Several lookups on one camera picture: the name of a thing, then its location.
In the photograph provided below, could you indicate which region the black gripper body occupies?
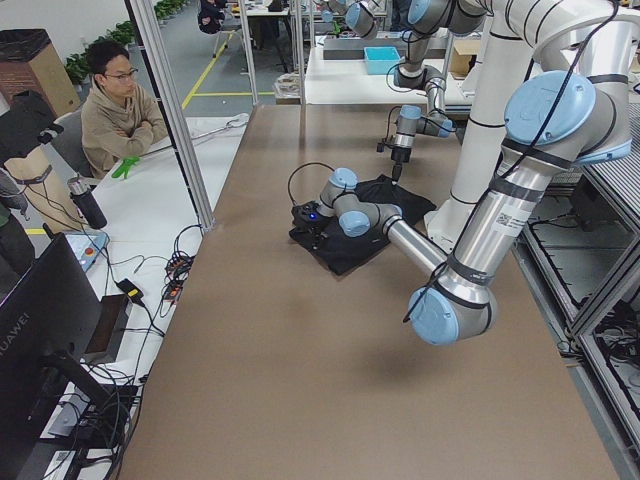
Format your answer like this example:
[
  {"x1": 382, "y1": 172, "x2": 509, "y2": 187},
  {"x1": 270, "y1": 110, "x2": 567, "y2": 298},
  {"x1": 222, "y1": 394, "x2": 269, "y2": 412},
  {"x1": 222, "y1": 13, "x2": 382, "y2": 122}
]
[
  {"x1": 291, "y1": 201, "x2": 328, "y2": 240},
  {"x1": 391, "y1": 146, "x2": 411, "y2": 164}
]

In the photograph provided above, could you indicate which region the black t-shirt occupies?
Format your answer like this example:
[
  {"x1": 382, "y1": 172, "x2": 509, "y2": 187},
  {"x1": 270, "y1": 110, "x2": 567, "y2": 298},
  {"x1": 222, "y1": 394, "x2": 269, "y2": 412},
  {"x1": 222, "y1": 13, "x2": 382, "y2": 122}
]
[{"x1": 289, "y1": 168, "x2": 436, "y2": 275}]

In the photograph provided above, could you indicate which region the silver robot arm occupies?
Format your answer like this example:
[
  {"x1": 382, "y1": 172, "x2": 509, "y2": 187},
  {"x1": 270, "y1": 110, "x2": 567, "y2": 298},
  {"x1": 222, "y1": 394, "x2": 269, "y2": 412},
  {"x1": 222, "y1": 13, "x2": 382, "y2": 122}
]
[
  {"x1": 292, "y1": 1, "x2": 639, "y2": 345},
  {"x1": 378, "y1": 1, "x2": 486, "y2": 182}
]

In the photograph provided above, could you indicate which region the blue plastic bin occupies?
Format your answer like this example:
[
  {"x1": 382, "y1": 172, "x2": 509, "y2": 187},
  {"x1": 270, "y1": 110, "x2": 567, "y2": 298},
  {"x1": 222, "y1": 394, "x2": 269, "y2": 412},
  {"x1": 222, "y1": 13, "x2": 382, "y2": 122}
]
[{"x1": 364, "y1": 46, "x2": 401, "y2": 75}]

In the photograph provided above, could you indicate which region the black power adapter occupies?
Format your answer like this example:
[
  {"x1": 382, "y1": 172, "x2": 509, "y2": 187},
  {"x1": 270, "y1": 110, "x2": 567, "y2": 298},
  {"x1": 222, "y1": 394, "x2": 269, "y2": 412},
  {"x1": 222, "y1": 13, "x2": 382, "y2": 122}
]
[{"x1": 116, "y1": 279, "x2": 144, "y2": 304}]

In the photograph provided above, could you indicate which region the green toy on table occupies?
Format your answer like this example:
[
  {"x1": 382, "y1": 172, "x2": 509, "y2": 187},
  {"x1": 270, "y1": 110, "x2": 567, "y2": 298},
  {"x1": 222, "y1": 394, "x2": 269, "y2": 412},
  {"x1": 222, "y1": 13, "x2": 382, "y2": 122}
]
[{"x1": 111, "y1": 156, "x2": 140, "y2": 179}]

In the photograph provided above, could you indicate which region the seated man in beige hoodie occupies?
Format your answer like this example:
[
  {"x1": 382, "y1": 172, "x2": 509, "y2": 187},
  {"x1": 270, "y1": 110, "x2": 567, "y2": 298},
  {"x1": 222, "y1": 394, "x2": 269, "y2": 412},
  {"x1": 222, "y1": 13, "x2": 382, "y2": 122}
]
[{"x1": 81, "y1": 40, "x2": 168, "y2": 179}]

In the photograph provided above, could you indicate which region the black water bottle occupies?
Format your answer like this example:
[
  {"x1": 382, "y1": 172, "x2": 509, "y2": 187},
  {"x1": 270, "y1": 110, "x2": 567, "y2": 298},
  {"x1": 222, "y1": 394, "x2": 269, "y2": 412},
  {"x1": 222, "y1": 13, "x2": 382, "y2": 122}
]
[{"x1": 67, "y1": 176, "x2": 107, "y2": 230}]

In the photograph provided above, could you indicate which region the teach pendant with red button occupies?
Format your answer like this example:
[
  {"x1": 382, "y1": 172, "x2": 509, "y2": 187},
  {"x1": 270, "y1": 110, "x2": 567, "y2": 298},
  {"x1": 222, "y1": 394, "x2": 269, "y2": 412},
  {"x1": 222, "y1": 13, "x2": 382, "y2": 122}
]
[{"x1": 64, "y1": 231, "x2": 109, "y2": 272}]

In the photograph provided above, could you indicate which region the black Huawei monitor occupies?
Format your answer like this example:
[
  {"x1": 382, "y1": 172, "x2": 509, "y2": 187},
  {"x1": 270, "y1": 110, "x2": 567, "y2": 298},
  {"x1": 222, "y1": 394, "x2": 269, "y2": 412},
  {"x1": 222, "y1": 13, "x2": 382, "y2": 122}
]
[{"x1": 1, "y1": 234, "x2": 101, "y2": 479}]

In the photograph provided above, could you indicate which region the cardboard box with brick print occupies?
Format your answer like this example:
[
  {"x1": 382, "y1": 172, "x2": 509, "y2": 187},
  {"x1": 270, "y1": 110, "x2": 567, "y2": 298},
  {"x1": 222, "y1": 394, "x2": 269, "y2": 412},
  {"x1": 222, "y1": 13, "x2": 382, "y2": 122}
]
[{"x1": 1, "y1": 28, "x2": 81, "y2": 117}]

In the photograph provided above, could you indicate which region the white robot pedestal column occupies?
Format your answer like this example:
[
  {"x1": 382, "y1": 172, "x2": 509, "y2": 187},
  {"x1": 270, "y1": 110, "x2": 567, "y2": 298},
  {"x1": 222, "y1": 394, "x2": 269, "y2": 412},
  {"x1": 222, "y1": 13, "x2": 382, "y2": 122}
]
[{"x1": 425, "y1": 1, "x2": 639, "y2": 252}]

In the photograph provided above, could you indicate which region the aluminium frame post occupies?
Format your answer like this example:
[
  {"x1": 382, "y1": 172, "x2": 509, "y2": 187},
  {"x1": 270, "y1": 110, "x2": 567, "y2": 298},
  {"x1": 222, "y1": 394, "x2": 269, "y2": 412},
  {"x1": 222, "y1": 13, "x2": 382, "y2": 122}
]
[{"x1": 124, "y1": 0, "x2": 215, "y2": 233}]

